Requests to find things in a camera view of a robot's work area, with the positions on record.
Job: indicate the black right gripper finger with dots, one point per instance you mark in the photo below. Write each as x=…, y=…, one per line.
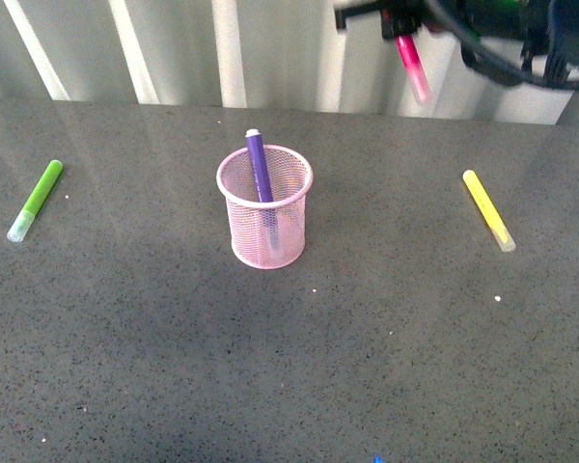
x=344, y=13
x=397, y=23

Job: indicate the purple marker pen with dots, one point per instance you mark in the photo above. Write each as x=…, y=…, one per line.
x=256, y=152

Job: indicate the pink marker pen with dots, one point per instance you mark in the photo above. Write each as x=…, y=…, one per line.
x=414, y=69

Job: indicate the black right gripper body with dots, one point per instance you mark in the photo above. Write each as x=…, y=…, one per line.
x=547, y=30

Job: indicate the pink mesh pen cup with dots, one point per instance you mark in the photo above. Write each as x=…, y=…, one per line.
x=266, y=235

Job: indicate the white pleated curtain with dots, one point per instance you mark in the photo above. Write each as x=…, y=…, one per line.
x=246, y=54

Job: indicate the green marker pen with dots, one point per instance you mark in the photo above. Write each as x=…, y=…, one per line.
x=28, y=213

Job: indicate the yellow marker pen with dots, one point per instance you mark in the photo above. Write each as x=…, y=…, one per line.
x=488, y=211

